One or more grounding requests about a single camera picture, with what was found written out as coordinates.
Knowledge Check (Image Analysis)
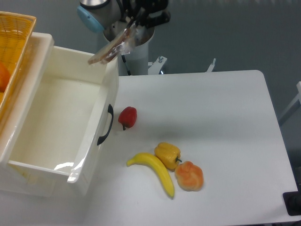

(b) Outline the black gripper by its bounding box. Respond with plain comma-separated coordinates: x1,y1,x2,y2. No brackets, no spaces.
122,0,170,29

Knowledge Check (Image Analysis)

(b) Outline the toast slice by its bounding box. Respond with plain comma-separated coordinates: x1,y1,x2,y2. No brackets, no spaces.
87,24,146,65

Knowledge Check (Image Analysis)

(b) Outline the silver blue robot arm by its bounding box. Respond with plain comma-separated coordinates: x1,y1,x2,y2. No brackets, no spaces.
77,0,171,33

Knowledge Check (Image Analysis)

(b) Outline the open upper white drawer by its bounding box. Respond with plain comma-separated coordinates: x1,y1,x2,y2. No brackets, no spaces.
8,47,119,184

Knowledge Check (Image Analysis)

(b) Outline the white drawer cabinet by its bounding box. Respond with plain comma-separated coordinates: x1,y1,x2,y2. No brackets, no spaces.
0,32,120,198

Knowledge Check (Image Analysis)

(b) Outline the red bell pepper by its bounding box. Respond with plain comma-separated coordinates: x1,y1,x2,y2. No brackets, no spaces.
118,106,137,130

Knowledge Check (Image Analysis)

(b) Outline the yellow woven basket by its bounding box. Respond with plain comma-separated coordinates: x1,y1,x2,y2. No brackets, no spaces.
0,11,36,119

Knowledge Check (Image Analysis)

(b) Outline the yellow bell pepper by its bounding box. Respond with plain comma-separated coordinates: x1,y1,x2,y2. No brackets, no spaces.
154,142,182,171

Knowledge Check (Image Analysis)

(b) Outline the yellow banana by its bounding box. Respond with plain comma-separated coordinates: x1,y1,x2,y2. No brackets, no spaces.
126,153,174,199

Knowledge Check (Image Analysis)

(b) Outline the orange fruit in basket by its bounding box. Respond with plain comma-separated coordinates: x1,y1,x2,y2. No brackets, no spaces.
0,62,10,92

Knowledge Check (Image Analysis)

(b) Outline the black device at table edge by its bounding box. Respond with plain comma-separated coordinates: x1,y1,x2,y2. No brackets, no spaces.
283,191,301,216

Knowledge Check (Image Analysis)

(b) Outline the black cable on pedestal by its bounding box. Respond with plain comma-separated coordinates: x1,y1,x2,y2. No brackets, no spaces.
121,54,132,76

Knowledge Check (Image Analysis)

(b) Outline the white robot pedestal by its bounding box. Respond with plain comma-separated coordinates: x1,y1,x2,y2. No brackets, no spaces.
115,27,155,76

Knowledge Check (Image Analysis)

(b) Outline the white metal base bracket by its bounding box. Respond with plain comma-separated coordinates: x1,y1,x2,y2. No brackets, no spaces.
148,56,167,75

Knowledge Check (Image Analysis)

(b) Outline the black drawer handle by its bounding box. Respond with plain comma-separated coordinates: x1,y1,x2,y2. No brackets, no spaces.
96,104,114,146

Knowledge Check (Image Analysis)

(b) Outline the white frame at right edge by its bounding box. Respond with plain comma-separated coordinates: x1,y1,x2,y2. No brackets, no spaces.
278,82,301,126

